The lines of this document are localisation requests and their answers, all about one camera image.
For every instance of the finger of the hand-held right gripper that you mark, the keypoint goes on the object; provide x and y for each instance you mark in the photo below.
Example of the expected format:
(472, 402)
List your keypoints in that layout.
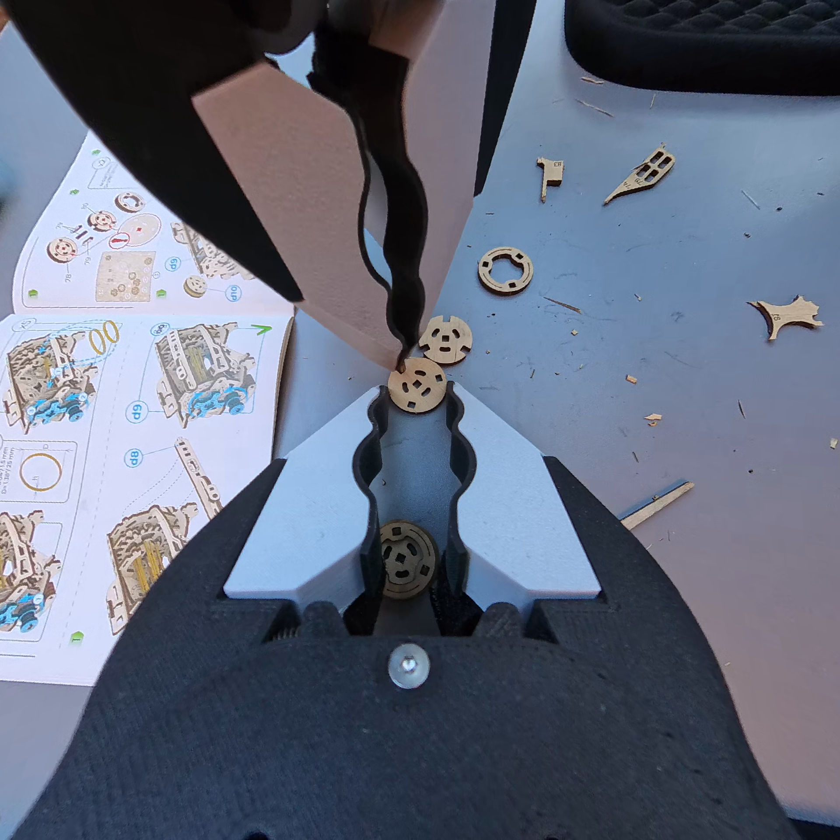
(295, 197)
(446, 164)

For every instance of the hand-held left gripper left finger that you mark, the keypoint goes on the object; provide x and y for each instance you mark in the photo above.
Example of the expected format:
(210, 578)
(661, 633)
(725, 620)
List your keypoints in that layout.
(308, 525)

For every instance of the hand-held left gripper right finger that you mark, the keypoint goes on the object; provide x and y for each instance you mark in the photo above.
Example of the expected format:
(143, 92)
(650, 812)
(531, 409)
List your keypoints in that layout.
(518, 518)

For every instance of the round wooden disc square holes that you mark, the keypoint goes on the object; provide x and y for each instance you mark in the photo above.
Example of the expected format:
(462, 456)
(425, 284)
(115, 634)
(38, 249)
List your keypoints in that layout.
(401, 394)

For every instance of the dark slotted wooden disc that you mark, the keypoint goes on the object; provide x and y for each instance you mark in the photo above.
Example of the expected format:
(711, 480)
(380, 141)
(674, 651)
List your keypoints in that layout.
(407, 562)

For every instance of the small hooked wooden piece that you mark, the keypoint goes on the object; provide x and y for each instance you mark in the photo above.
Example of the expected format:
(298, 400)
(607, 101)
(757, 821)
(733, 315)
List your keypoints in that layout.
(553, 172)

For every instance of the long wooden strip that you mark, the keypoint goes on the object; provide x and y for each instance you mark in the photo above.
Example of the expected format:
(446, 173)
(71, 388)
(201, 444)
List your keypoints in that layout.
(656, 505)

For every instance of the white instruction booklet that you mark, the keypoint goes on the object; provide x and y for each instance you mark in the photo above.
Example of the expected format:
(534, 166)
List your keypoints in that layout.
(262, 367)

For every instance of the notched round wooden disc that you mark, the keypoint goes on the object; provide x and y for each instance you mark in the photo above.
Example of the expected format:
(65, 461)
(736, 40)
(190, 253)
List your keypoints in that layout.
(459, 334)

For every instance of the pointed wooden piece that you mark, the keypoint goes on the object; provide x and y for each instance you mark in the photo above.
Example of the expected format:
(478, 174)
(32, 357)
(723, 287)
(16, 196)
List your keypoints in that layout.
(623, 191)

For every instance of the thin wooden splinter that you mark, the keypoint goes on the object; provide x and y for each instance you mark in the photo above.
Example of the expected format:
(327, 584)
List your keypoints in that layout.
(561, 304)

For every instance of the black mesh cushion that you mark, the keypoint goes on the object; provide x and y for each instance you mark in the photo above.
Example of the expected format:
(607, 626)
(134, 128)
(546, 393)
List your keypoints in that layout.
(709, 39)

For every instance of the curved spiky wooden piece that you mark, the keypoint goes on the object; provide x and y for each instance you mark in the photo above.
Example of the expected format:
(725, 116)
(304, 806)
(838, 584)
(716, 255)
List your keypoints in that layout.
(787, 315)

